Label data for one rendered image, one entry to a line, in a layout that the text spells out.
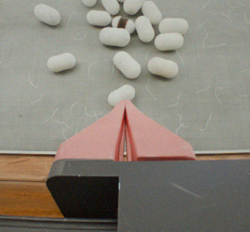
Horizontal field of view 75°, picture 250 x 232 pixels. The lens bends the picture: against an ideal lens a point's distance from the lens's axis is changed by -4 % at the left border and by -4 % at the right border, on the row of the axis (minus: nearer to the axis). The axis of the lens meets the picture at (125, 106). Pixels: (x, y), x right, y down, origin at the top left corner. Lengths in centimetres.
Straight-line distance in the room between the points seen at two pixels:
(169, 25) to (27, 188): 24
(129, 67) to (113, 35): 5
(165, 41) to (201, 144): 13
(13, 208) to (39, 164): 4
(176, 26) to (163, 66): 6
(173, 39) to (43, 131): 19
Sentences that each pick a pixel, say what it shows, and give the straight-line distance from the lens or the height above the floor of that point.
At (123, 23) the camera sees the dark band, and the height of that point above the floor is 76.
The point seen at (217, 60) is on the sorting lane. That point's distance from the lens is 26.
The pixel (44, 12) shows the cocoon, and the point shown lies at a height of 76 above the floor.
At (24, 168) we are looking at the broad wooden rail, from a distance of 21.
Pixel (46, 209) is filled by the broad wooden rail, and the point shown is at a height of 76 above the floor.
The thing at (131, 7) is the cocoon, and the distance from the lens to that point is 25.
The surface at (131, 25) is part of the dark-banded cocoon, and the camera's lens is 24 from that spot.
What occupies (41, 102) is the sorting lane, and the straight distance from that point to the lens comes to 23.
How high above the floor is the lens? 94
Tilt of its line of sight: 76 degrees down
